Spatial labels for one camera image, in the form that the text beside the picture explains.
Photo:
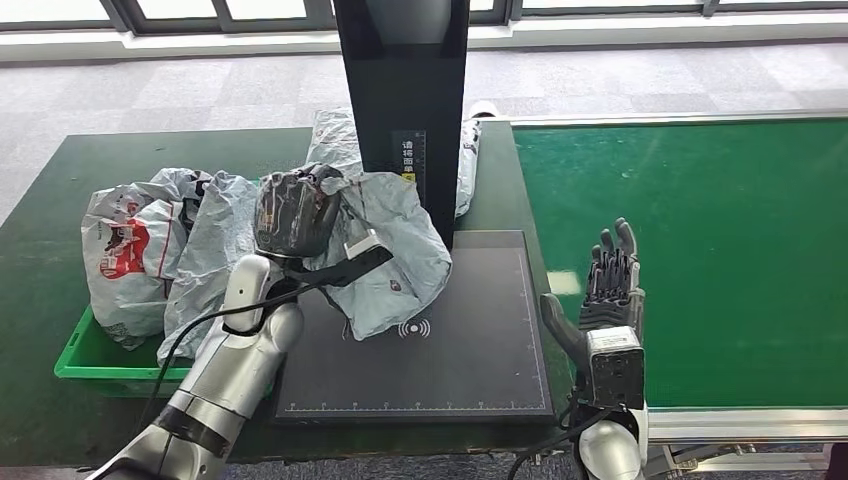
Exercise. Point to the green conveyor belt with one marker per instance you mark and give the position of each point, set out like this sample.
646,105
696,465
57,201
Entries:
696,199

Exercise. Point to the black scanner base plate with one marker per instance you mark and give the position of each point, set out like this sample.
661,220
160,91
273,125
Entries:
477,371

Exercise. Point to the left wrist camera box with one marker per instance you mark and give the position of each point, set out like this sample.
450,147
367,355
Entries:
358,262

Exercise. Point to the white parcel bag red print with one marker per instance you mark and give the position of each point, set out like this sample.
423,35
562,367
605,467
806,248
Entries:
126,265

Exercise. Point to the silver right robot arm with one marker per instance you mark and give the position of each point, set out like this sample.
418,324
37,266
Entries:
609,450

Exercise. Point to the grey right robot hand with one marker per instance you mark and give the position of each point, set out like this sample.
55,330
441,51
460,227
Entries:
613,298

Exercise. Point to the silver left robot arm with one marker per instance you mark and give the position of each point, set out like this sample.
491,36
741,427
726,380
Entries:
225,378

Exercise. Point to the aluminium conveyor frame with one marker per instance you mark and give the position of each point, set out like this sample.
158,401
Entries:
742,424

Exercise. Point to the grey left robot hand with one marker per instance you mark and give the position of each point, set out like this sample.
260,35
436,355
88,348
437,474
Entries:
295,212

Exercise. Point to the green plastic crate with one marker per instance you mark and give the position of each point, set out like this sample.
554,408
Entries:
99,361

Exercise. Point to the grey crumpled parcel bag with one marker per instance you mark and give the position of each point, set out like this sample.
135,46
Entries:
334,142

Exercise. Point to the black scanner column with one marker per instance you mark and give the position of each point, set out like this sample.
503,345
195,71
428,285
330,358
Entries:
404,79

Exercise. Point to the white round cap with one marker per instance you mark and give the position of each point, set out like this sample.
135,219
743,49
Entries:
484,108

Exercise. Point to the grey parcel bag dark-red smudge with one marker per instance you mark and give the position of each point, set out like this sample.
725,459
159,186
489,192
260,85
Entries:
397,265

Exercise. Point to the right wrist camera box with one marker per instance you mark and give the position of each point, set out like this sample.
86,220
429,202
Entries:
616,371

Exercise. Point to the plain grey parcel bag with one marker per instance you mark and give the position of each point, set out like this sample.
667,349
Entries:
212,252

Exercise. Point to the dark window frame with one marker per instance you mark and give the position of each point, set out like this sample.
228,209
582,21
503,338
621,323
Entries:
126,13

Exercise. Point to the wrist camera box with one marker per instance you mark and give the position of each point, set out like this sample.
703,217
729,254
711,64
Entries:
616,371
358,262

